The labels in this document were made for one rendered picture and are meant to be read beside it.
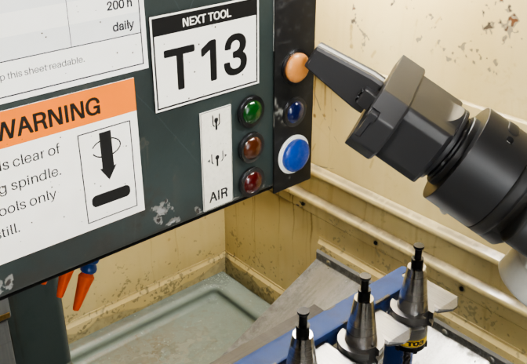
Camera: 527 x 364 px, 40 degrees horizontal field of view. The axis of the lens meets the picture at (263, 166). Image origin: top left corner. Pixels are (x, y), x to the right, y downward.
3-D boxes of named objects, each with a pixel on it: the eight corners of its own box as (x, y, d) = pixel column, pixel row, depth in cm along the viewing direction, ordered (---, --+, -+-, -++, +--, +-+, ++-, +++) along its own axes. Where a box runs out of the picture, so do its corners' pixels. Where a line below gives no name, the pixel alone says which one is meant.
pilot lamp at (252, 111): (264, 121, 59) (264, 96, 58) (244, 129, 58) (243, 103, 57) (259, 119, 60) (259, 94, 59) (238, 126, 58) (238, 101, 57)
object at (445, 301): (465, 303, 107) (465, 299, 107) (443, 318, 104) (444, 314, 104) (427, 282, 112) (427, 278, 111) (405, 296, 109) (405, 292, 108)
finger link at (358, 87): (322, 38, 58) (386, 81, 58) (302, 68, 60) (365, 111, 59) (317, 43, 56) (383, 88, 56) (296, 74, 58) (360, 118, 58)
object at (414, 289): (409, 292, 107) (414, 253, 104) (434, 306, 104) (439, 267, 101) (390, 304, 104) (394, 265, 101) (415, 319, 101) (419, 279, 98)
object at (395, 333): (418, 335, 101) (419, 330, 100) (393, 352, 98) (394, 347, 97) (379, 311, 105) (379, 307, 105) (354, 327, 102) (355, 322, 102)
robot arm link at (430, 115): (419, 30, 61) (536, 111, 61) (357, 114, 66) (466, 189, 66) (393, 78, 51) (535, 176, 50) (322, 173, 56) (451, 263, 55)
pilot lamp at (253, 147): (264, 157, 61) (264, 132, 60) (244, 165, 59) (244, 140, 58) (259, 154, 61) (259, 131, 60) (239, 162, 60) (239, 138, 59)
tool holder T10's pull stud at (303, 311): (304, 327, 89) (305, 304, 87) (312, 335, 88) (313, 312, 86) (292, 332, 88) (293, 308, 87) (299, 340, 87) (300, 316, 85)
